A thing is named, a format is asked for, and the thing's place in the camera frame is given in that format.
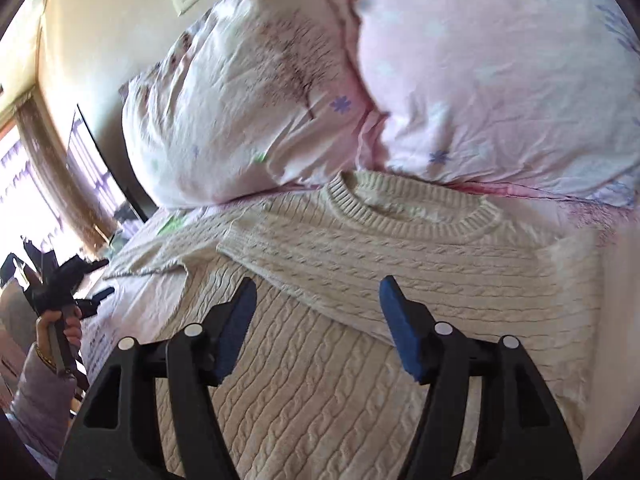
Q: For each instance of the person's left hand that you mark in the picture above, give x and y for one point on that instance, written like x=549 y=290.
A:
x=72 y=327

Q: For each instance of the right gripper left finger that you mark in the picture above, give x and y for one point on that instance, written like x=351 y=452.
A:
x=116 y=434

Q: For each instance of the pink floral bed sheet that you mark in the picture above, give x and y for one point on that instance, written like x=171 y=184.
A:
x=600 y=259

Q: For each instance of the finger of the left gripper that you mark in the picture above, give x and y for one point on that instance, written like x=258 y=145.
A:
x=88 y=307

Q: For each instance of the left pink floral pillow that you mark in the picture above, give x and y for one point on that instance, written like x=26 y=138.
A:
x=255 y=95

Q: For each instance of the lavender left sleeve forearm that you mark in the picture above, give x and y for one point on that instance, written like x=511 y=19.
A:
x=40 y=410

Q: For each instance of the right pink floral pillow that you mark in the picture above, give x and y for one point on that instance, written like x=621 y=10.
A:
x=541 y=94

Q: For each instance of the pink floral pillow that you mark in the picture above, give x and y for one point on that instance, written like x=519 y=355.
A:
x=541 y=94
x=255 y=95

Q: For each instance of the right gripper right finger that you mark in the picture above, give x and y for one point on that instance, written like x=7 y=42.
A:
x=521 y=431

